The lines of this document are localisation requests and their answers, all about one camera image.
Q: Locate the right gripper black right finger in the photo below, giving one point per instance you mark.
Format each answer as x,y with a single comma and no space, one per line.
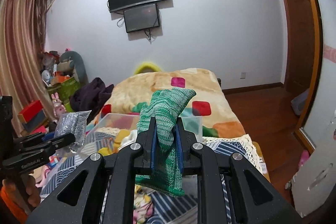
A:
230,189

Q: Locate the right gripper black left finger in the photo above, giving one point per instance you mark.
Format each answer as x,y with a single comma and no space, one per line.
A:
101,188

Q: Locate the silver mesh bag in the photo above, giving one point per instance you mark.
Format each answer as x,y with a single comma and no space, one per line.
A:
72,123

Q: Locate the green knitted cloth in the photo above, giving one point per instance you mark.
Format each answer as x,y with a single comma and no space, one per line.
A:
165,106

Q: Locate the floral fabric scrunchie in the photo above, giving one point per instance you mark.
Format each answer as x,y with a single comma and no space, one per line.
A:
143,205

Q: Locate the orange left sleeve forearm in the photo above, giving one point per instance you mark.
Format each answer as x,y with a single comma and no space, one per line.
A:
17,212

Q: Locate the left hand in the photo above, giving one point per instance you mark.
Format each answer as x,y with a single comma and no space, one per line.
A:
33,193

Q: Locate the clear plastic storage bin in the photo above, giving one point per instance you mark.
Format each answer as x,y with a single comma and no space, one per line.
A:
103,134

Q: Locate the red box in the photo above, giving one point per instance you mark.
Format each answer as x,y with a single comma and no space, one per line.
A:
32,116

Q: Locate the blue white patterned cloth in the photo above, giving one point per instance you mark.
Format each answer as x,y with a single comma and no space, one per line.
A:
168,209

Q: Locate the pink bunny toy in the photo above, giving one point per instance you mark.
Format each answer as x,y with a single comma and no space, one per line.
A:
58,106

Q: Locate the beige colourful fleece blanket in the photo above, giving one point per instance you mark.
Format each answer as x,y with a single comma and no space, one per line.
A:
208,103

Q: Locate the green cardboard box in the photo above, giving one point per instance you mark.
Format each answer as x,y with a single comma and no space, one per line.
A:
65,86

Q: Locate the dark purple garment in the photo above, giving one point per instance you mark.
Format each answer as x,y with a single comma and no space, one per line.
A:
91,97

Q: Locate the yellow fuzzy plush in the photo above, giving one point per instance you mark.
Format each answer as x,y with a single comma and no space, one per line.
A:
147,67

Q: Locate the grey plush dinosaur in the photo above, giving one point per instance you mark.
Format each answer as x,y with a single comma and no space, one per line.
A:
72,62

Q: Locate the white sliding wardrobe door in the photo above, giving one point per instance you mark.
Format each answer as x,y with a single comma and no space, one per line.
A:
324,104

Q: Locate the striped pink curtain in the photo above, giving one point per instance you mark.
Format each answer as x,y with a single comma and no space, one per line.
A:
23,37

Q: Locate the brown wooden door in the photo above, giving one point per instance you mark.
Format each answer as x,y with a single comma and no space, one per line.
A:
304,57

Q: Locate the white wall socket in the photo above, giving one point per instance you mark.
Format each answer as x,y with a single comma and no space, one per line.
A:
243,75

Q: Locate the small wall monitor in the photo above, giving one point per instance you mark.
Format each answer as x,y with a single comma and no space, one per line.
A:
141,18

